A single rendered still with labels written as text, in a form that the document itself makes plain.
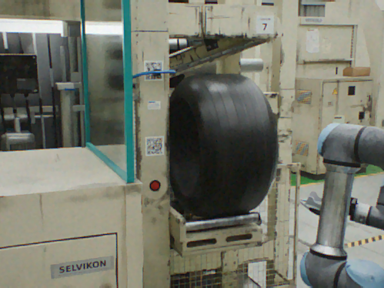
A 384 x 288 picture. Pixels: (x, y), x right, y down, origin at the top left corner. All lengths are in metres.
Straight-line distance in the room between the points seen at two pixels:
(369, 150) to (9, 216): 1.02
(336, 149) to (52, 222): 0.89
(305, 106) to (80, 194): 5.65
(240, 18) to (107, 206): 1.39
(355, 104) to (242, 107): 5.06
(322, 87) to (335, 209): 4.92
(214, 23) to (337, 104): 4.51
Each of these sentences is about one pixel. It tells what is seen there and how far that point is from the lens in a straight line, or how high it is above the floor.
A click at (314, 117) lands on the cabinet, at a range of 6.67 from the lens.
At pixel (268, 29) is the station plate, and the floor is 1.68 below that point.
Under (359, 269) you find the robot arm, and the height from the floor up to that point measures 0.95.
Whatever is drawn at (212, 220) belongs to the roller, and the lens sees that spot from 2.16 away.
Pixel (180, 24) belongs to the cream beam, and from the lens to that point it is 2.36.
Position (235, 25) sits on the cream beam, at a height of 1.70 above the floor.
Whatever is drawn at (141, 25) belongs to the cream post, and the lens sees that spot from 2.03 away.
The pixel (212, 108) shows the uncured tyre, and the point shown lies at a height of 1.37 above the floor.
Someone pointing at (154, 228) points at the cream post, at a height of 0.88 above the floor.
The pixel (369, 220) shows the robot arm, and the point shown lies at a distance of 2.05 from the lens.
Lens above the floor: 1.59
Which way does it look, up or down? 11 degrees down
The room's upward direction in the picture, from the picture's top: straight up
